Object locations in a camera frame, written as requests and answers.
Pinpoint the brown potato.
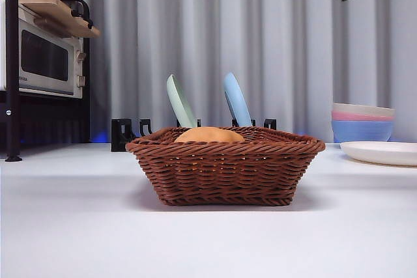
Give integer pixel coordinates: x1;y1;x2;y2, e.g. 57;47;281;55
174;126;245;144

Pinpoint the brown wicker basket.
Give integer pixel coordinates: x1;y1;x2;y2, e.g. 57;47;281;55
125;126;326;207

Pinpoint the pale green plate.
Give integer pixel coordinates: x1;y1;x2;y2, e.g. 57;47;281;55
165;74;199;128

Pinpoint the pale blue plate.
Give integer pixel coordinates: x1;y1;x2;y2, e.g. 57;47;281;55
223;72;254;128

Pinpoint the black dish rack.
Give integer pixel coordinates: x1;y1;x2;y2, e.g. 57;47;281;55
110;117;278;153

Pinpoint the grey curtain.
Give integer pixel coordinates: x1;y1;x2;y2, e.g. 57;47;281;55
0;0;417;145

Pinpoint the pink bowl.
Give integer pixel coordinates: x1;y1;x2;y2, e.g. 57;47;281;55
331;111;396;122

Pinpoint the blue bowl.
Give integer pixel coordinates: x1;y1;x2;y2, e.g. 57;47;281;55
330;119;396;143

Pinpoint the cream bowl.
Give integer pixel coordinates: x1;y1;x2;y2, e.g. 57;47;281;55
332;102;396;118

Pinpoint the white toaster oven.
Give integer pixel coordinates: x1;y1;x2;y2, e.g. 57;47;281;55
0;0;86;100

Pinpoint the white flat plate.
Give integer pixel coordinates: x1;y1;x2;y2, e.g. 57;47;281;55
340;141;417;167

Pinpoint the wooden cutting board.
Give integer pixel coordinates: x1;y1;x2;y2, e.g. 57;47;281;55
18;0;101;38

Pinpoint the black metal handle bracket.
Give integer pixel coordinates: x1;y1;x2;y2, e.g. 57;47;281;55
57;0;94;30

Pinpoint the black shelf frame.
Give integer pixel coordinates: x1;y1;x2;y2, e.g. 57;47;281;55
0;0;92;162

